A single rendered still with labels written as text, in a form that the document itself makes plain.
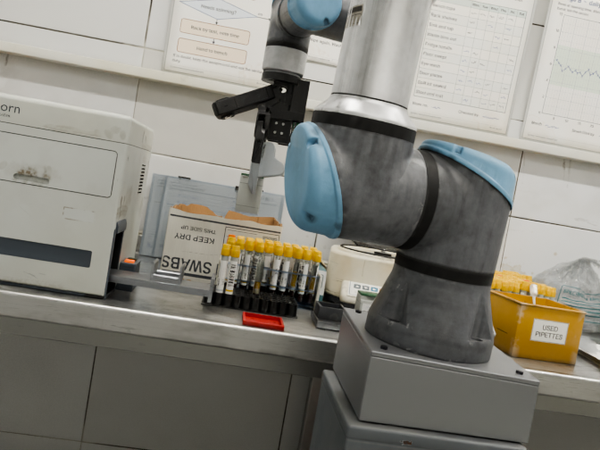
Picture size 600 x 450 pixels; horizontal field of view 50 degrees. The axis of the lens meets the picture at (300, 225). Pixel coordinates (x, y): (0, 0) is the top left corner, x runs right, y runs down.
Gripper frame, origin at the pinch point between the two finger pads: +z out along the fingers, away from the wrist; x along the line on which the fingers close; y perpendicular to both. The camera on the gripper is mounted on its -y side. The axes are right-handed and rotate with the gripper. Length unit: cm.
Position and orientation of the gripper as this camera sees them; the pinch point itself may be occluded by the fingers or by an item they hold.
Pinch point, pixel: (251, 186)
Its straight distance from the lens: 114.0
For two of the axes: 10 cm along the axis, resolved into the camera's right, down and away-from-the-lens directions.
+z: -1.7, 9.8, 0.5
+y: 9.8, 1.7, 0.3
